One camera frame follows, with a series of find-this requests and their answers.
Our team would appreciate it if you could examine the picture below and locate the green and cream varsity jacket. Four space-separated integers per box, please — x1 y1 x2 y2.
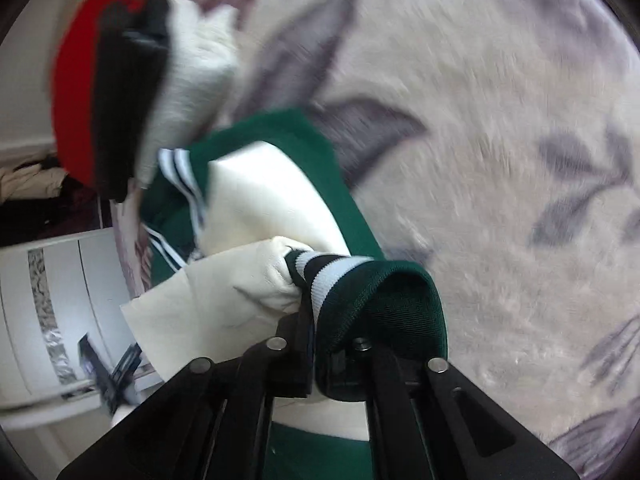
119 107 450 480

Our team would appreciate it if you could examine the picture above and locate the black folded garment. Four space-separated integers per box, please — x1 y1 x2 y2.
91 0 170 203

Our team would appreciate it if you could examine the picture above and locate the clothes pile in drawer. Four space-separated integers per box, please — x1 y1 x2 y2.
1 156 105 247

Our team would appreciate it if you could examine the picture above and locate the white drawer cabinet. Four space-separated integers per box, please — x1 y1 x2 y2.
1 229 134 431

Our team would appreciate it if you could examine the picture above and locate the floral plush bed blanket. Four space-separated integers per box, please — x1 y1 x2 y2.
110 0 640 480

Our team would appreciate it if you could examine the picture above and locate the red folded garment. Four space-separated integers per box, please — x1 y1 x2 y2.
51 0 141 188

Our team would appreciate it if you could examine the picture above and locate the white fuzzy folded garment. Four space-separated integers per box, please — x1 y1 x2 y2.
134 0 239 188

